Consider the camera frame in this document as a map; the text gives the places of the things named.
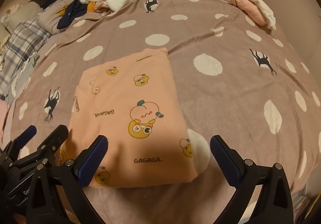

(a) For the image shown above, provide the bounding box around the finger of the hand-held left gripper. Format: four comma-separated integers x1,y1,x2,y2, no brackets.
0,125,37,162
10,125,69,168

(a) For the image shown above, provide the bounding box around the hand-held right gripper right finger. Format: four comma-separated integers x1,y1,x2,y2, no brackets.
210,135,294,224

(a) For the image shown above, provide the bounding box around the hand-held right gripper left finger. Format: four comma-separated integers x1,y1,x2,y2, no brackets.
26,135,109,224

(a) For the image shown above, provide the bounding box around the pink cartoon print shirt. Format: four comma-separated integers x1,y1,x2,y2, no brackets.
60,48,199,188

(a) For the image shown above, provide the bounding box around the pale blue cloth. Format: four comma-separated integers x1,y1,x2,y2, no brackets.
10,53,41,97

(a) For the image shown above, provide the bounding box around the stack of books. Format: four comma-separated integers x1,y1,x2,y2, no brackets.
293,184,317,217

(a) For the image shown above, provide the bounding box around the plaid cloth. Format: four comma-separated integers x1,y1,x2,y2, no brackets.
0,17,52,101

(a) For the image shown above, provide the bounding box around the mauve white-dotted blanket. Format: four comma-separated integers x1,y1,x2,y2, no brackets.
2,0,321,224

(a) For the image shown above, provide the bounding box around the lavender pillow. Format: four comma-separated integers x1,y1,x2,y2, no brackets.
37,0,107,35

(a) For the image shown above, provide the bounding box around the cream pillow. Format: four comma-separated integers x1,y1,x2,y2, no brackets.
0,2,42,35

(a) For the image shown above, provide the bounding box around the navy cloth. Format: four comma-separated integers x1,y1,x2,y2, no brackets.
57,0,89,30

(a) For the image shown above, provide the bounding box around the small pink cloth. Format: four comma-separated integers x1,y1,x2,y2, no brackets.
95,1,111,13

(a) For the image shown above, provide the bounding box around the pink folded garment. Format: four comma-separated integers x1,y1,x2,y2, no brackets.
228,0,268,27

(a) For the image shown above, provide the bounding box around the cream folded garment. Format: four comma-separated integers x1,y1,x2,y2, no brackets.
232,0,276,30

